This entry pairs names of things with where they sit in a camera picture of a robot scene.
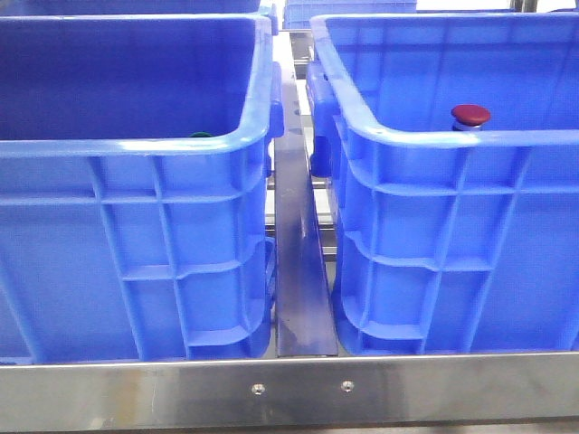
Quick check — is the red mushroom push button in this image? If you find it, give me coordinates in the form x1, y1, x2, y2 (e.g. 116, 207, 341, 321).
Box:
451, 104, 491, 131

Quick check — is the steel divider bar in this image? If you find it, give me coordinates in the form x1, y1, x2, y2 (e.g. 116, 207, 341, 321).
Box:
272, 67, 339, 358

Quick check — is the green mushroom push button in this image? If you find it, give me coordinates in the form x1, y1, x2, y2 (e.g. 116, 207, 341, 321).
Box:
189, 131, 213, 138

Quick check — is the left blue plastic bin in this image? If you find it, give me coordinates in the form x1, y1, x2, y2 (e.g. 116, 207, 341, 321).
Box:
1, 14, 284, 366

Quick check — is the blue plastic bin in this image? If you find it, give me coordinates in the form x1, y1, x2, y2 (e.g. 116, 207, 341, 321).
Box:
1, 14, 284, 366
308, 13, 578, 355

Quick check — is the right blue plastic bin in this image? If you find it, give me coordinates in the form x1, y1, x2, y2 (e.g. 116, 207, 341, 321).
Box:
308, 13, 578, 355

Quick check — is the rear right blue bin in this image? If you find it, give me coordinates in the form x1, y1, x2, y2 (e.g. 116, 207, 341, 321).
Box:
283, 0, 417, 30

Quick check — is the rear left blue bin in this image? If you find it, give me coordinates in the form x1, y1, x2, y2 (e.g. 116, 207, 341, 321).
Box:
1, 0, 279, 35

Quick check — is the steel front rail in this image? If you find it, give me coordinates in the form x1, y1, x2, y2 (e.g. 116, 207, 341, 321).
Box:
1, 353, 578, 432

